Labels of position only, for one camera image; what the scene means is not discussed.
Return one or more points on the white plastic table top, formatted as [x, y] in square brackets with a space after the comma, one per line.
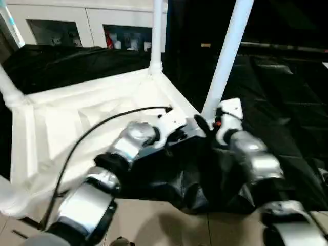
[77, 113]

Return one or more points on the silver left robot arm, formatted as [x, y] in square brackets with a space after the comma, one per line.
[138, 138]

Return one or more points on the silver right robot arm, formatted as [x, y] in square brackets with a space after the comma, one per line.
[256, 159]

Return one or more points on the black work mat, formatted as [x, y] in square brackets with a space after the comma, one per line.
[287, 102]

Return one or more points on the small yellow label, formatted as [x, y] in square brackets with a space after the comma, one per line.
[206, 45]

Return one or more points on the dark robot left foot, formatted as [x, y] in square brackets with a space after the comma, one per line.
[122, 242]

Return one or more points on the white glass-door cabinet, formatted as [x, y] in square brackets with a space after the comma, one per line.
[77, 13]

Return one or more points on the teal plastic object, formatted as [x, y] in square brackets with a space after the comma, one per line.
[11, 23]

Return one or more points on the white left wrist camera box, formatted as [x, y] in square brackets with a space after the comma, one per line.
[171, 120]

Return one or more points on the silver metal rail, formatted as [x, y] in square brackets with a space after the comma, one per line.
[287, 48]

